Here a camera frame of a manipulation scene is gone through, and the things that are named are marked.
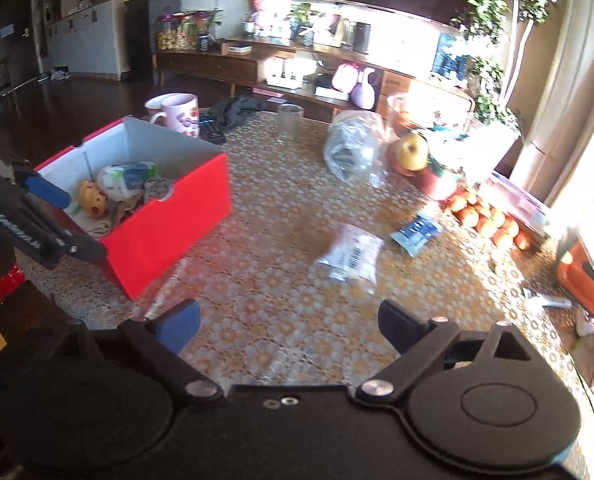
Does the white tube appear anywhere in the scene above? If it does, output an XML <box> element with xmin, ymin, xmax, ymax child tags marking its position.
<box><xmin>522</xmin><ymin>287</ymin><xmax>574</xmax><ymax>311</ymax></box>

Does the silver foil snack bag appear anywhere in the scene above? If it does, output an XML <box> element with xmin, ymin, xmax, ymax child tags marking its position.
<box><xmin>143</xmin><ymin>178</ymin><xmax>175</xmax><ymax>204</ymax></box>

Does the pink plush toy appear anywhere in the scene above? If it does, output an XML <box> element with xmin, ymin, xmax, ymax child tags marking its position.
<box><xmin>248</xmin><ymin>0</ymin><xmax>293</xmax><ymax>39</ymax></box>

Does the white printed plastic bag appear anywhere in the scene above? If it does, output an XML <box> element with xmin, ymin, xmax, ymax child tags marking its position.
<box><xmin>96</xmin><ymin>160</ymin><xmax>159</xmax><ymax>202</ymax></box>

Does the clear drinking glass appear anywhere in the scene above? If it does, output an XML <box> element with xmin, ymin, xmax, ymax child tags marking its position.
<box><xmin>276</xmin><ymin>103</ymin><xmax>305</xmax><ymax>143</ymax></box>

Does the pink bag on shelf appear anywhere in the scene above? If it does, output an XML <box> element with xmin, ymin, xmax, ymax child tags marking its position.
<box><xmin>331</xmin><ymin>62</ymin><xmax>359</xmax><ymax>94</ymax></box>

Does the pink white mug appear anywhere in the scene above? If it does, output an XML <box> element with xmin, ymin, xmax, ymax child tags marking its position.
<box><xmin>145</xmin><ymin>92</ymin><xmax>199</xmax><ymax>138</ymax></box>

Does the black cloth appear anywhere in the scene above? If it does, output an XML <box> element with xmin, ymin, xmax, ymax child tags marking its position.
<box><xmin>208</xmin><ymin>96</ymin><xmax>265</xmax><ymax>131</ymax></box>

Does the orange and grey appliance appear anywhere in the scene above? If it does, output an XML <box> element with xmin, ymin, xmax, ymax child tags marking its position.
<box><xmin>556</xmin><ymin>229</ymin><xmax>594</xmax><ymax>318</ymax></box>

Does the white purple snack packet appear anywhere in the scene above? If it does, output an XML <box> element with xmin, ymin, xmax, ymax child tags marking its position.
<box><xmin>317</xmin><ymin>224</ymin><xmax>383</xmax><ymax>284</ymax></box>

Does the clear flat plastic container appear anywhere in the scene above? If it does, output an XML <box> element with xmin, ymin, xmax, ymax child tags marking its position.
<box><xmin>480</xmin><ymin>171</ymin><xmax>551</xmax><ymax>245</ymax></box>

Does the clear bag with dark contents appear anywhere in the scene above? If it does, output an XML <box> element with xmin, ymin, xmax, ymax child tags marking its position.
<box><xmin>323</xmin><ymin>110</ymin><xmax>387</xmax><ymax>188</ymax></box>

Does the small black speaker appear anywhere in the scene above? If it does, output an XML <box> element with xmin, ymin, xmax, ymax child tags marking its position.
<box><xmin>352</xmin><ymin>22</ymin><xmax>371</xmax><ymax>54</ymax></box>

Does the purple vase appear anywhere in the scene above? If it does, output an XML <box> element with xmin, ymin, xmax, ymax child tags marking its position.
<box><xmin>350</xmin><ymin>66</ymin><xmax>375</xmax><ymax>110</ymax></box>

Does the red cardboard box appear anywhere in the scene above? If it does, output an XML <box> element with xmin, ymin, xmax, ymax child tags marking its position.
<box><xmin>35</xmin><ymin>116</ymin><xmax>232</xmax><ymax>299</ymax></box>

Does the blue white snack packet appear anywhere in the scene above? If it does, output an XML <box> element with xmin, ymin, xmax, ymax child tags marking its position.
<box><xmin>390</xmin><ymin>212</ymin><xmax>443</xmax><ymax>258</ymax></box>

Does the pile of orange tangerines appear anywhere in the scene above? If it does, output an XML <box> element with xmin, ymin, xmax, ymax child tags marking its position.
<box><xmin>443</xmin><ymin>188</ymin><xmax>532</xmax><ymax>252</ymax></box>

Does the potted green tree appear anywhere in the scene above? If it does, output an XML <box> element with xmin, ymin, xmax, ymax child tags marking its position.
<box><xmin>452</xmin><ymin>0</ymin><xmax>558</xmax><ymax>131</ymax></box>

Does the clear plastic fruit bowl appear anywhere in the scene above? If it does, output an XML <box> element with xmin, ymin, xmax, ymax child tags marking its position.
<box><xmin>386</xmin><ymin>88</ymin><xmax>474</xmax><ymax>174</ymax></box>

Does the wooden tv cabinet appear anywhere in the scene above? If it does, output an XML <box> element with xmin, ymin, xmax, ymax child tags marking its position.
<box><xmin>152</xmin><ymin>38</ymin><xmax>414</xmax><ymax>117</ymax></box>

